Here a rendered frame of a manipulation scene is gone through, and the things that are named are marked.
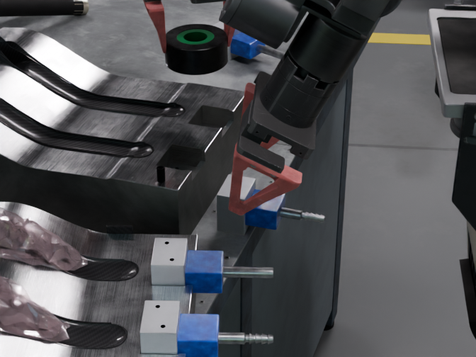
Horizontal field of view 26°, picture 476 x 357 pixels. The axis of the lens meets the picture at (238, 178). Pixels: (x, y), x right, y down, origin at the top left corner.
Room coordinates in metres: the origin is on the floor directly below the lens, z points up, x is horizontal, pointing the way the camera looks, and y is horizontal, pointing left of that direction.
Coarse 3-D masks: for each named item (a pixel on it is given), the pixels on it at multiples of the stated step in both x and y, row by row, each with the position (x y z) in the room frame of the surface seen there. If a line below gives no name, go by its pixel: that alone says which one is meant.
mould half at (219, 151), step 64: (0, 64) 1.25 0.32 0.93; (64, 64) 1.30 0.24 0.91; (0, 128) 1.12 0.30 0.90; (64, 128) 1.16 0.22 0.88; (128, 128) 1.15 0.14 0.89; (192, 128) 1.15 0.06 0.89; (0, 192) 1.08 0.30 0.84; (64, 192) 1.05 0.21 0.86; (128, 192) 1.02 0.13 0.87; (192, 192) 1.05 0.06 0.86
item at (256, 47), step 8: (216, 24) 1.55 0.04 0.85; (240, 32) 1.55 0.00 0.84; (232, 40) 1.53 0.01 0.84; (240, 40) 1.52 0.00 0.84; (248, 40) 1.52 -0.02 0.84; (256, 40) 1.52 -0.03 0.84; (232, 48) 1.53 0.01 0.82; (240, 48) 1.52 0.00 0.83; (248, 48) 1.51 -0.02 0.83; (256, 48) 1.51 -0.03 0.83; (264, 48) 1.51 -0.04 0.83; (232, 56) 1.53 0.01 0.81; (240, 56) 1.52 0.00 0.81; (248, 56) 1.51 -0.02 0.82; (272, 56) 1.50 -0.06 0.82; (280, 56) 1.49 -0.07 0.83
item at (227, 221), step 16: (224, 192) 1.05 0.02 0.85; (256, 192) 1.07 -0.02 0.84; (224, 208) 1.05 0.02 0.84; (256, 208) 1.04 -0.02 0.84; (272, 208) 1.04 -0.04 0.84; (288, 208) 1.05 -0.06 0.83; (224, 224) 1.05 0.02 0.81; (240, 224) 1.04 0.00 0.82; (256, 224) 1.04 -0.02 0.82; (272, 224) 1.03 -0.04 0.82
